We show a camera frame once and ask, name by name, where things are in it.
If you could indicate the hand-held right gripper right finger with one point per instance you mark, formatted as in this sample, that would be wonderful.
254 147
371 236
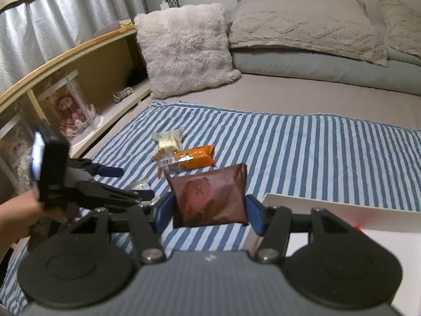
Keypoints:
255 214

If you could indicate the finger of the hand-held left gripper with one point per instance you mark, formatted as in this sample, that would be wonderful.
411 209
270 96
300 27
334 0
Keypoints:
115 196
110 171

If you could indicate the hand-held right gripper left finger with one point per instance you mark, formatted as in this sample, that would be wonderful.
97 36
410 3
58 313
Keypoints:
164 212

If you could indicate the brown snack packet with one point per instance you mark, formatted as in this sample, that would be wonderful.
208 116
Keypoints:
207 194

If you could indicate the white box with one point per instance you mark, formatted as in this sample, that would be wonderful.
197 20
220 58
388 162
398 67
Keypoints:
329 214

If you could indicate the person's left forearm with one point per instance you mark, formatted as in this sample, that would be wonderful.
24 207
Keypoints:
10 219

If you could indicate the person's left hand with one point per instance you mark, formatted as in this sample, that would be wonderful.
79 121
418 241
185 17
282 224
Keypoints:
49 211

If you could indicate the clear wrapped candy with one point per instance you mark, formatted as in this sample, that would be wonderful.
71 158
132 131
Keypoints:
142 186

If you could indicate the brown candy packet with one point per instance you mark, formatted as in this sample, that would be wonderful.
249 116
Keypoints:
167 163

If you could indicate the plush doll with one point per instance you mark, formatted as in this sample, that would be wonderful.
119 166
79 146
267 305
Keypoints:
70 112

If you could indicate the orange snack packet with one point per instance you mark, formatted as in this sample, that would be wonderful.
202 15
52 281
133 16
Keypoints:
195 158

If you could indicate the white snack packet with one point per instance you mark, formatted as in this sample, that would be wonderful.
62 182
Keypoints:
169 141

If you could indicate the small beige knitted item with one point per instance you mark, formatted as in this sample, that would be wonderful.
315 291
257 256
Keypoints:
123 94

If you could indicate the blue white striped blanket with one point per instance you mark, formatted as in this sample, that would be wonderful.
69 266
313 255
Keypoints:
296 144

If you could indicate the plush toy in clear box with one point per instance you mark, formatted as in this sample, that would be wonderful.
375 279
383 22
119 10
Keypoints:
82 85

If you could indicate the wooden shelf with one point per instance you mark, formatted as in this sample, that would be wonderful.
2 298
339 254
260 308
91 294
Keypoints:
98 52

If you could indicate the beige bed mattress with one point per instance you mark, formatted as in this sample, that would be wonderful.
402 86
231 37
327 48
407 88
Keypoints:
296 100

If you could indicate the silver curtain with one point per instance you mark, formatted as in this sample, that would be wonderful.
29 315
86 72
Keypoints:
49 26

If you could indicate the fluffy white pillow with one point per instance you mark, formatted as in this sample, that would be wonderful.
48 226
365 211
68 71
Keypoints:
184 49

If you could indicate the long grey pillow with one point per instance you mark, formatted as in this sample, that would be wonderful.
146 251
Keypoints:
312 69

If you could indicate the beige textured pillow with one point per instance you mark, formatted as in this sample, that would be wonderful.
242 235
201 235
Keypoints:
401 23
302 26

